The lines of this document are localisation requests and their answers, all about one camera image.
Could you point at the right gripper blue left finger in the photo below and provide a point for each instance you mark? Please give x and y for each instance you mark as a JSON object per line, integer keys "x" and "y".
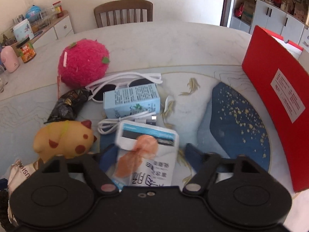
{"x": 108, "y": 158}

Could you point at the wooden dining chair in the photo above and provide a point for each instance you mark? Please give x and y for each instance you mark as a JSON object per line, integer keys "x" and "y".
{"x": 127, "y": 9}

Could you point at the white blue snack packet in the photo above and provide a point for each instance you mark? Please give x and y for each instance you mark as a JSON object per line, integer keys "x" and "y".
{"x": 146, "y": 155}

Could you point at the grey wall cabinet unit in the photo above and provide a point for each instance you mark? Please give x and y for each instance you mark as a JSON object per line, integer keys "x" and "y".
{"x": 287, "y": 18}

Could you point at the black snack wrapper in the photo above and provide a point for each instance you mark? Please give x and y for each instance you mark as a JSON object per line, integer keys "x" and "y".
{"x": 68, "y": 105}

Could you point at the sauce jar black lid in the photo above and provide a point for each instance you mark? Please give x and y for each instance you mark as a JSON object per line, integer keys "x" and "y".
{"x": 26, "y": 51}

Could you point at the red cardboard shoe box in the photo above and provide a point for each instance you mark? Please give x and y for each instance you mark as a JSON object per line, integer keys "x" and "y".
{"x": 279, "y": 72}

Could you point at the pink small bottle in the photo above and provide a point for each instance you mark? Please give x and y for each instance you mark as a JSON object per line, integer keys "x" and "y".
{"x": 9, "y": 59}

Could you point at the pink fuzzy strawberry plush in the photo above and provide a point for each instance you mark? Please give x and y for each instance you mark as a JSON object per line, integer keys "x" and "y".
{"x": 82, "y": 63}

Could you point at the white patterned cup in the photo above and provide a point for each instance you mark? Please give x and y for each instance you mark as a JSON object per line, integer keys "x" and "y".
{"x": 23, "y": 31}

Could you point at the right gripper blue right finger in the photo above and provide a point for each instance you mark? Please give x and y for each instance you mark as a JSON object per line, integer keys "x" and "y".
{"x": 197, "y": 159}

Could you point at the light blue small carton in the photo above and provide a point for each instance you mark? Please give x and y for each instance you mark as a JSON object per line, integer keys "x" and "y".
{"x": 131, "y": 100}

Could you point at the silver foil snack bag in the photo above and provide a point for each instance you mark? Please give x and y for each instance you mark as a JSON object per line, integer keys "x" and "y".
{"x": 18, "y": 174}

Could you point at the yellow capybara toy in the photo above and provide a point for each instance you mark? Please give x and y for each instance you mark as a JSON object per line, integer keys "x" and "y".
{"x": 68, "y": 138}

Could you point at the white sideboard cabinet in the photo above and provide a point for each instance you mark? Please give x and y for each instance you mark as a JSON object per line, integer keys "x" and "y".
{"x": 59, "y": 28}

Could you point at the white sunglasses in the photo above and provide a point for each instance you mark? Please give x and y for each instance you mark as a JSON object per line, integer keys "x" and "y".
{"x": 119, "y": 81}

